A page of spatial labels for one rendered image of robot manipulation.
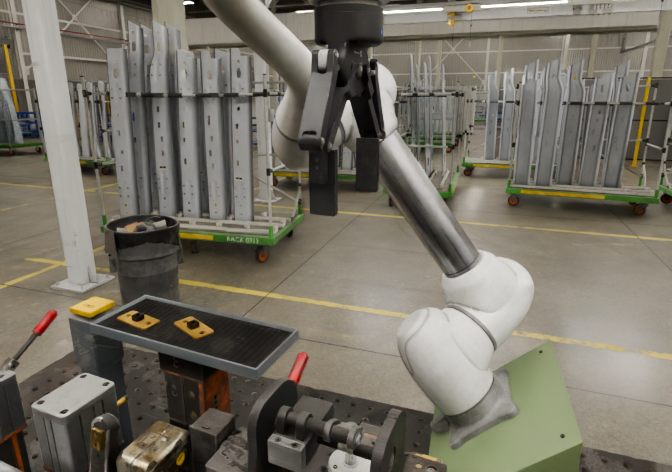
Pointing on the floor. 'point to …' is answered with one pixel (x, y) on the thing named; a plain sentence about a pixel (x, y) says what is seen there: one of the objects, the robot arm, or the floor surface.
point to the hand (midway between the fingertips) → (347, 192)
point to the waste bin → (145, 256)
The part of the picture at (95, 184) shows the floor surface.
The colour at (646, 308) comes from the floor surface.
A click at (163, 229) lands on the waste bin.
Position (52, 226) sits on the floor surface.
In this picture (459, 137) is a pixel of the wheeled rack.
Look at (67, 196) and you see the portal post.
